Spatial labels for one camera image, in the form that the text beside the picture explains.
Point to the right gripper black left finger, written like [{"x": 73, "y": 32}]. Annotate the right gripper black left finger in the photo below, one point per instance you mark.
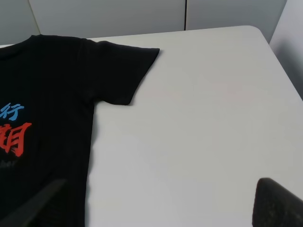
[{"x": 23, "y": 215}]

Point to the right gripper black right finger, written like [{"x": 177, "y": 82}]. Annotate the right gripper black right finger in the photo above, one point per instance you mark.
[{"x": 275, "y": 206}]

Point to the black printed t-shirt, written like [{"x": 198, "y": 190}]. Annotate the black printed t-shirt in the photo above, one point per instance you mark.
[{"x": 49, "y": 86}]

